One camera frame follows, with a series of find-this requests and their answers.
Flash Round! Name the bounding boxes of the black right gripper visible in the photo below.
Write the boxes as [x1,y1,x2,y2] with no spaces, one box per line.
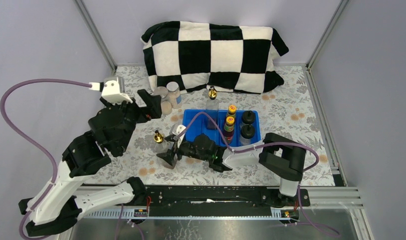
[156,134,211,166]

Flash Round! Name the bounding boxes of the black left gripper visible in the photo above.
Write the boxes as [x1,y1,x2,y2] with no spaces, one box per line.
[100,89,161,153]

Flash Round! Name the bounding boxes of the glass oil bottle gold stopper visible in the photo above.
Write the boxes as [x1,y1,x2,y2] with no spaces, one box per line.
[206,86,219,130]
[153,130,172,165]

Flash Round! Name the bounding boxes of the sauce bottle yellow cap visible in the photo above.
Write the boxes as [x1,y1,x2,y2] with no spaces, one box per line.
[223,116,235,144]
[226,104,237,118]

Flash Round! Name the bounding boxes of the blue plastic divided bin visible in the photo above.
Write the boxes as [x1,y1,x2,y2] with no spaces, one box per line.
[182,109,261,147]

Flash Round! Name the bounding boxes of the seed shaker black cap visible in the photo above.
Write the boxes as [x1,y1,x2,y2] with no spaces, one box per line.
[239,124,256,146]
[240,110,256,127]

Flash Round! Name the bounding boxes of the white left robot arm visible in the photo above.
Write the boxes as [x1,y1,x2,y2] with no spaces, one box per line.
[19,89,162,240]

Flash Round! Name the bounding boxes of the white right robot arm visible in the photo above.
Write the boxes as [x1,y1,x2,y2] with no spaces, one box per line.
[156,133,307,206]

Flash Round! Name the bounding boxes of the clear jar with steel lid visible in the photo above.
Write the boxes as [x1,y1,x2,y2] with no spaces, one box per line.
[153,86,172,116]

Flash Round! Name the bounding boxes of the black and white checkered blanket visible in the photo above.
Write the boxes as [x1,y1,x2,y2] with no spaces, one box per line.
[141,21,289,94]

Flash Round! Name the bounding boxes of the floral patterned tablecloth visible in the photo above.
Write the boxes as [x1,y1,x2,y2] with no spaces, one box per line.
[88,66,334,186]

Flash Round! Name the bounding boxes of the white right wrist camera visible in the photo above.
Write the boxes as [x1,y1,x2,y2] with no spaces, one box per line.
[170,124,186,148]

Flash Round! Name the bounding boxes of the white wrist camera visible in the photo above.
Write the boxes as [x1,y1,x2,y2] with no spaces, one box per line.
[170,124,186,148]
[89,76,132,105]

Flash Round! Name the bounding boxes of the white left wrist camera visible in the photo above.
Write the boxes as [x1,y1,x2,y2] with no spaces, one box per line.
[89,76,132,105]

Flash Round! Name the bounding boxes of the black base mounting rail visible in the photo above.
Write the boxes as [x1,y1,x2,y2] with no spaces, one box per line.
[126,185,310,218]

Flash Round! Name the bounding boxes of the aluminium frame post left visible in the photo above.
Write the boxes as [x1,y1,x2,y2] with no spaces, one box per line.
[73,0,116,70]

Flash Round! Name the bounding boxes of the aluminium frame post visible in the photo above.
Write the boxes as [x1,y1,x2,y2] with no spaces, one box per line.
[306,0,350,69]
[73,0,116,70]

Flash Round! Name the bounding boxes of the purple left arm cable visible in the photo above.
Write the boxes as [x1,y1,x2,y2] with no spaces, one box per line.
[0,78,94,240]

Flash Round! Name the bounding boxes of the aluminium frame post right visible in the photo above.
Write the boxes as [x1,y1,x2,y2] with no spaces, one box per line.
[306,0,350,69]

